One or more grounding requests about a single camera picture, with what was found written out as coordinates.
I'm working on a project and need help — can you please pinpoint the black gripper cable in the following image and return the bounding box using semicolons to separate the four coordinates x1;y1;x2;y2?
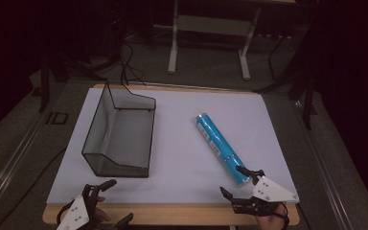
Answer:
276;200;290;230
56;200;75;226

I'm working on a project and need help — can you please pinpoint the metal floor rail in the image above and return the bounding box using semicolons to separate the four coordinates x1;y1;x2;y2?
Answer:
291;100;355;230
0;113;47;221

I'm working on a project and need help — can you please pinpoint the black stand leg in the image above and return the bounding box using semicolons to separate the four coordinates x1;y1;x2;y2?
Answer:
287;71;318;130

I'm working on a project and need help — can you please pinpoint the thin black floor cable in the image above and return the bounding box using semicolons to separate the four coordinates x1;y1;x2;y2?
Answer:
0;147;67;230

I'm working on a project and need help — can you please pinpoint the white table mat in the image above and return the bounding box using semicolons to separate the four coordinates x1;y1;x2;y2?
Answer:
46;87;300;205

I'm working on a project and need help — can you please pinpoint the person's right hand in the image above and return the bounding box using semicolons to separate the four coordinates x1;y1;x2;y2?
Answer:
256;203;289;230

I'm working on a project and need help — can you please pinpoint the black wire mesh basket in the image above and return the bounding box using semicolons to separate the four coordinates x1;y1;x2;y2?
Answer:
80;80;157;179

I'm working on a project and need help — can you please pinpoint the white metal stand frame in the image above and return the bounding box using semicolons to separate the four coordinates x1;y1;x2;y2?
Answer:
167;0;264;81

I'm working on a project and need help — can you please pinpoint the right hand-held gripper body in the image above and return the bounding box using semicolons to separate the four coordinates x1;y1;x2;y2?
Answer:
232;169;300;217

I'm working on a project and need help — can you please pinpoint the person's left hand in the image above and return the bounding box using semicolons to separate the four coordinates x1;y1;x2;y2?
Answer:
93;196;111;223

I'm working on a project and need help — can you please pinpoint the blue cylindrical snack packet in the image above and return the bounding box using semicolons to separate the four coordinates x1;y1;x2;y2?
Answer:
195;112;252;186

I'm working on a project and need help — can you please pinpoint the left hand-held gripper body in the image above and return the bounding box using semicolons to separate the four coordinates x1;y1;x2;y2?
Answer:
56;183;120;230

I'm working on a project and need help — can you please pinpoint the black cable bundle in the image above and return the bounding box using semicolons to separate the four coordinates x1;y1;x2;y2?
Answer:
116;39;147;88

